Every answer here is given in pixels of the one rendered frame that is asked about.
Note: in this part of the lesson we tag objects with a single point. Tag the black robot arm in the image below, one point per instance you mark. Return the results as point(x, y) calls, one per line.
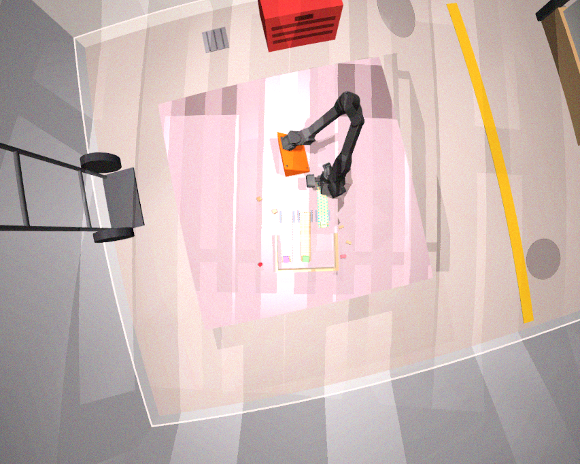
point(348, 103)

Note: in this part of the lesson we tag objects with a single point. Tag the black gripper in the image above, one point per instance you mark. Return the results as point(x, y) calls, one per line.
point(310, 180)

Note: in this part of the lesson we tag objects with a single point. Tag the tan textured flat strip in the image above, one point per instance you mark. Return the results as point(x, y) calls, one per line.
point(305, 223)

